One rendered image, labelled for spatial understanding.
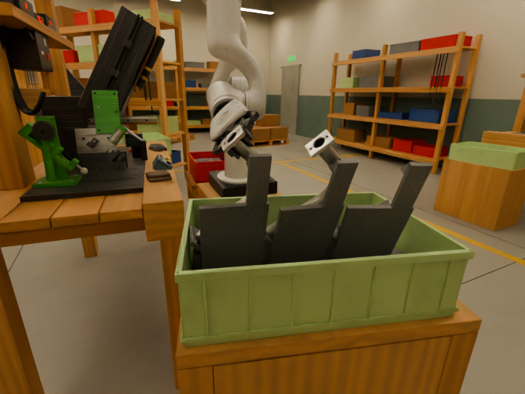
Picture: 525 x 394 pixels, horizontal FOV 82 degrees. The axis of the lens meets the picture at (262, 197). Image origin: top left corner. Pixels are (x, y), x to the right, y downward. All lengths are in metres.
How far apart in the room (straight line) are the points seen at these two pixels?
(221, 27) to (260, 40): 11.15
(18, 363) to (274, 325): 1.06
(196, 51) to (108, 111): 9.53
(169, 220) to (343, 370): 0.74
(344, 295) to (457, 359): 0.36
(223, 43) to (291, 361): 0.76
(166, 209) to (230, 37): 0.61
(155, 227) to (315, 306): 0.69
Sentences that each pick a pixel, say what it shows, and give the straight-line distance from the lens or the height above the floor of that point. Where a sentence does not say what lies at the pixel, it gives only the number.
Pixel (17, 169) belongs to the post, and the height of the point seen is 0.96.
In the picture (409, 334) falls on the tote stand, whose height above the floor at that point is 0.77.
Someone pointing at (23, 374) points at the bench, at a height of 0.28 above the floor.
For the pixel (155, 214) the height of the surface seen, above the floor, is 0.86.
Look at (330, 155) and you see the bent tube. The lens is 0.63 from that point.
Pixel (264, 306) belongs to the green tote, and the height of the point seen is 0.87.
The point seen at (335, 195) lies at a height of 1.06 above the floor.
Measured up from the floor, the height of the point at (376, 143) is 0.32.
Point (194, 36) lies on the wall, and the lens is 11.20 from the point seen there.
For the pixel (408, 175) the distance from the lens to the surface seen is 0.67.
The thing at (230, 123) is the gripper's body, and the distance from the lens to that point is 0.66.
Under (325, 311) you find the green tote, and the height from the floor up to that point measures 0.84.
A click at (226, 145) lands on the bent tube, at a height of 1.17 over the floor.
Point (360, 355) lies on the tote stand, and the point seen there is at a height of 0.73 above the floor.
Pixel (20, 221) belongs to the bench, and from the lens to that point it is 1.21.
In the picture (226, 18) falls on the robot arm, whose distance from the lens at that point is 0.88.
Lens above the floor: 1.27
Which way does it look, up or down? 19 degrees down
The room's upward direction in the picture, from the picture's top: 1 degrees clockwise
